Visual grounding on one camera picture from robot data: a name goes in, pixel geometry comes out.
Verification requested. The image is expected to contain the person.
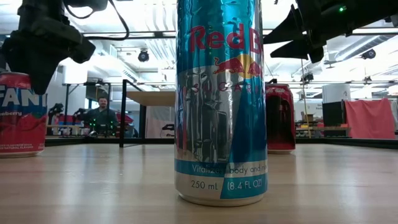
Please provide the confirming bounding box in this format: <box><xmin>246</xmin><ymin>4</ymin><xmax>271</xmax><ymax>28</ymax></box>
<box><xmin>76</xmin><ymin>96</ymin><xmax>121</xmax><ymax>138</ymax></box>

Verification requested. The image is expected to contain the blue silver Red Bull can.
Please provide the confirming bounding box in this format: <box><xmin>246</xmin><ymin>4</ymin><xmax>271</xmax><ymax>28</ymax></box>
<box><xmin>174</xmin><ymin>0</ymin><xmax>269</xmax><ymax>207</ymax></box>

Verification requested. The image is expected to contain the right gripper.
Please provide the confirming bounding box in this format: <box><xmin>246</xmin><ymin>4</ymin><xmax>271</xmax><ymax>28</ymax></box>
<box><xmin>263</xmin><ymin>0</ymin><xmax>328</xmax><ymax>64</ymax></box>

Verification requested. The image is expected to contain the black cabinet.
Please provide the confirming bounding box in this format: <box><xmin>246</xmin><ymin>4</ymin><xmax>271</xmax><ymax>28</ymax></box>
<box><xmin>322</xmin><ymin>101</ymin><xmax>346</xmax><ymax>138</ymax></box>

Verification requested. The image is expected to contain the red Coca-Cola can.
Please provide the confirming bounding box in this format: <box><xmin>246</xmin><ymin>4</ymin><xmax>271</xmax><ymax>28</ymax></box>
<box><xmin>264</xmin><ymin>83</ymin><xmax>297</xmax><ymax>155</ymax></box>

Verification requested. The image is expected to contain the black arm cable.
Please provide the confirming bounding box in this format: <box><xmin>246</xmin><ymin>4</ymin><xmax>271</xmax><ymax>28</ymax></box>
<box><xmin>63</xmin><ymin>0</ymin><xmax>131</xmax><ymax>42</ymax></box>

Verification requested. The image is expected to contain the wooden shelf black metal frame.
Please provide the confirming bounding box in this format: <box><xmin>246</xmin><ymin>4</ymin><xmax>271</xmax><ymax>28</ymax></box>
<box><xmin>119</xmin><ymin>79</ymin><xmax>177</xmax><ymax>149</ymax></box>

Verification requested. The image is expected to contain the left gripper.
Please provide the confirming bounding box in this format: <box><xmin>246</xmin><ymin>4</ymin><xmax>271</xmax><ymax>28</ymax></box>
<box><xmin>1</xmin><ymin>27</ymin><xmax>96</xmax><ymax>96</ymax></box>

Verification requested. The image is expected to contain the red Fanta can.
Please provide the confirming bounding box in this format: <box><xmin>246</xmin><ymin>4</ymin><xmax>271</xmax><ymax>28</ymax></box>
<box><xmin>0</xmin><ymin>72</ymin><xmax>49</xmax><ymax>159</ymax></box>

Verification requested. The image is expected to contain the red cloth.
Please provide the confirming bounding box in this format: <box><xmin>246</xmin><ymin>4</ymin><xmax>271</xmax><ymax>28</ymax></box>
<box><xmin>344</xmin><ymin>98</ymin><xmax>396</xmax><ymax>140</ymax></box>

